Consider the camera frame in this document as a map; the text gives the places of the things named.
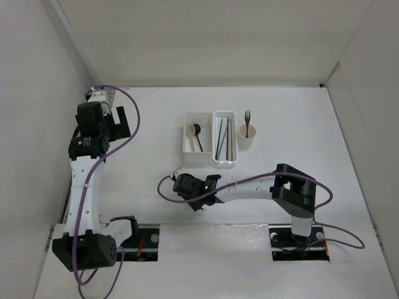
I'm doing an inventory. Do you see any beige wooden spoon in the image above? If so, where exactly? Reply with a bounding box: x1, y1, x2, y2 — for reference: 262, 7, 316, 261
186, 125, 195, 152

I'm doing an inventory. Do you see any black spoon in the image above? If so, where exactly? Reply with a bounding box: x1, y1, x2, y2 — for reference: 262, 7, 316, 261
193, 123, 203, 152

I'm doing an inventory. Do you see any brown wooden fork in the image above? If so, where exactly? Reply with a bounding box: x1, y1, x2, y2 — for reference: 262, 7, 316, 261
244, 110, 251, 138

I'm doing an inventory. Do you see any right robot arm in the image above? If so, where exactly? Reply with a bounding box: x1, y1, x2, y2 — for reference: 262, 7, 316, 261
172, 164, 316, 245

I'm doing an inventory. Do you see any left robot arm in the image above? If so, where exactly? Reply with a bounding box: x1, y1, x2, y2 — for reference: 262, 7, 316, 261
52, 102, 140, 272

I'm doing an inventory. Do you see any white perforated basket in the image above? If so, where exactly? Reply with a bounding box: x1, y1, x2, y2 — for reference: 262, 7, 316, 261
212, 110, 238, 166

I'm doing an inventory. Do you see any white square box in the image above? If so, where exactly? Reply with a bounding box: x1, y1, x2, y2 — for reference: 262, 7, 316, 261
182, 112, 213, 165

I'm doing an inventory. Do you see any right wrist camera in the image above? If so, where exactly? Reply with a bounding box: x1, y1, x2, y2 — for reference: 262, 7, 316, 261
172, 167, 187, 178

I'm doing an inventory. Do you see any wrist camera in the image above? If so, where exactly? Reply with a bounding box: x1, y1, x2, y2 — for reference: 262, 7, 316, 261
85, 88, 116, 108
172, 167, 187, 178

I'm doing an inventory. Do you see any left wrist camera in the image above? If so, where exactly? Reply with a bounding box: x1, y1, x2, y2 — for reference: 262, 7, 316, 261
85, 88, 116, 108

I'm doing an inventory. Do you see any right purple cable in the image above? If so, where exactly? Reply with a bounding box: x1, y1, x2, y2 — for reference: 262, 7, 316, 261
157, 170, 365, 250

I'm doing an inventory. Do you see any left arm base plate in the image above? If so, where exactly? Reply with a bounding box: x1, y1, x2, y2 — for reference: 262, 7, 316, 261
122, 224, 160, 262

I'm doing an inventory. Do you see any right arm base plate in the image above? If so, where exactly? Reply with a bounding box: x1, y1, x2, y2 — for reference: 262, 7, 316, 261
269, 225, 330, 262

